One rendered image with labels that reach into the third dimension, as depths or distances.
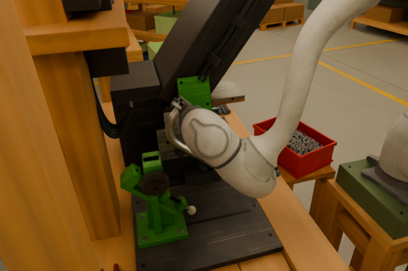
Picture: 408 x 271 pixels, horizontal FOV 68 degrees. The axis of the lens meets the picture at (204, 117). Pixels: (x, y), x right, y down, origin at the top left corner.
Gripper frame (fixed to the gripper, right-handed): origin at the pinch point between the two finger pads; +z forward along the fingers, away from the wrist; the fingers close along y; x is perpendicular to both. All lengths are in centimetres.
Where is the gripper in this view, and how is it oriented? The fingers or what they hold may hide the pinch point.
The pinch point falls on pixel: (183, 106)
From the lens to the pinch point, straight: 103.8
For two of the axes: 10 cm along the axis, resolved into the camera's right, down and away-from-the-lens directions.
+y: -7.6, -5.7, -3.2
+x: -6.2, 7.9, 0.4
